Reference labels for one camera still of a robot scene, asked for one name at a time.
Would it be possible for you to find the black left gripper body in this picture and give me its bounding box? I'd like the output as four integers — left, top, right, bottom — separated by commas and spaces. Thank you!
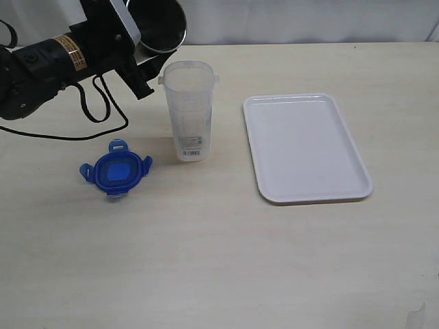
69, 1, 165, 81

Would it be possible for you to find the stainless steel cup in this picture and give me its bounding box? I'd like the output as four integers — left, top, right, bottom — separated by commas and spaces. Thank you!
126, 0, 187, 53

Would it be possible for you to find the blue plastic lid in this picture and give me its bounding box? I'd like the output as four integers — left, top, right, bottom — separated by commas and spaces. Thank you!
79, 139, 153, 197

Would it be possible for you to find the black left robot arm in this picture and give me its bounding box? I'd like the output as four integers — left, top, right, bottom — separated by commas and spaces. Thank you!
1, 1, 168, 120

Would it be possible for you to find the clear plastic tall container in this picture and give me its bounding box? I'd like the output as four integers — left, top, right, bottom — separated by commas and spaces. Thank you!
158, 61, 219, 162

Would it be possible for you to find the white backdrop curtain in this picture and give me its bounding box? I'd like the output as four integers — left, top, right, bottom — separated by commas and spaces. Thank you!
1, 1, 438, 45

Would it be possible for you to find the white rectangular tray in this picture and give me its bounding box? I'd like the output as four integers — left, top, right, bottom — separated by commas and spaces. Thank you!
243, 93, 373, 205

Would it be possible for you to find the wrist camera mount block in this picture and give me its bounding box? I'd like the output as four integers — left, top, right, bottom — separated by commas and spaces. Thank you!
109, 0, 141, 49

